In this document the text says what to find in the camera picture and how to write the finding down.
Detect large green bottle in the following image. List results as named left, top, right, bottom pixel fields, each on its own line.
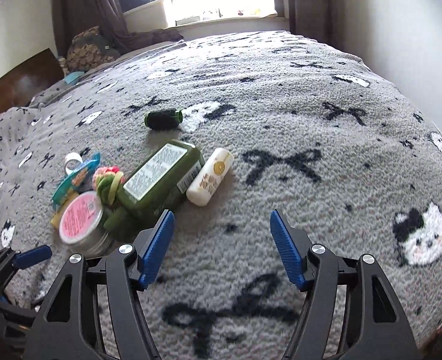
left=104, top=140, right=205, bottom=241

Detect round pink tin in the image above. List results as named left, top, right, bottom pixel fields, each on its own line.
left=58, top=191, right=113, bottom=258

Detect white tube bottle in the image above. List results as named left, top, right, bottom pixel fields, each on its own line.
left=186, top=148, right=234, bottom=206

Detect colourful hair scrunchies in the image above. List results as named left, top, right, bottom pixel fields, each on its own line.
left=93, top=166, right=124, bottom=206

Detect blue tissue packet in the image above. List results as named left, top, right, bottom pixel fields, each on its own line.
left=51, top=153, right=101, bottom=211

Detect black thread spool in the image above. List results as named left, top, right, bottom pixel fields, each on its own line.
left=145, top=109, right=183, bottom=131

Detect grey cat pattern blanket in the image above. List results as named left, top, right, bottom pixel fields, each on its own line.
left=0, top=31, right=442, bottom=359

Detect dark wooden headboard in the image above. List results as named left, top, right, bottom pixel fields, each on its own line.
left=0, top=49, right=64, bottom=113

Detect teal item on bed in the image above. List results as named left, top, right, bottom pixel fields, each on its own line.
left=64, top=71, right=84, bottom=85

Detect brown patterned pillow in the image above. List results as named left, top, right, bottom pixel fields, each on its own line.
left=67, top=26, right=121, bottom=72

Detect right brown curtain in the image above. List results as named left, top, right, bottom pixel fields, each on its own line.
left=271, top=0, right=338, bottom=43

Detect brown curtain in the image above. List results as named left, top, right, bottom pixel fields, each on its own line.
left=271, top=0, right=338, bottom=43
left=52, top=0, right=183, bottom=56

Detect left brown curtain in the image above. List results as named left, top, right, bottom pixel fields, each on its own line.
left=52, top=0, right=183, bottom=56

